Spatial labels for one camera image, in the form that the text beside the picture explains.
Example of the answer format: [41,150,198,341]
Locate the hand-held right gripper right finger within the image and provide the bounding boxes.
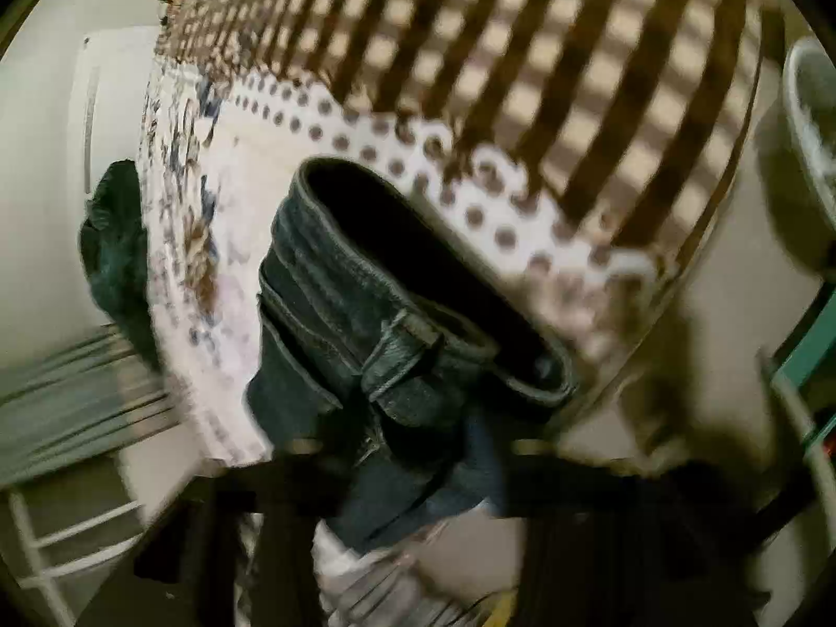
[503,440,785,627]

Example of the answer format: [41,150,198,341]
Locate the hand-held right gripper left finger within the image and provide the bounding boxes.
[134,444,354,627]

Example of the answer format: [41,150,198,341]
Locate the white metal rack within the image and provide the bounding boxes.
[6,490,148,627]

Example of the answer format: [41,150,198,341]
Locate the dark blue denim pants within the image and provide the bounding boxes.
[245,157,579,553]

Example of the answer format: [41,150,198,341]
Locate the white round basin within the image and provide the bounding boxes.
[780,36,836,210]

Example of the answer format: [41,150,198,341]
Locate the dark green blanket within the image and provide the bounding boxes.
[78,160,164,367]

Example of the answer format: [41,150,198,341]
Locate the striped curtain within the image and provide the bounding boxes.
[0,327,190,484]

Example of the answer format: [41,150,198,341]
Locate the floral checkered blanket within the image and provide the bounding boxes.
[134,0,765,465]

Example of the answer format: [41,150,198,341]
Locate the teal rack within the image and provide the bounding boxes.
[771,300,836,471]

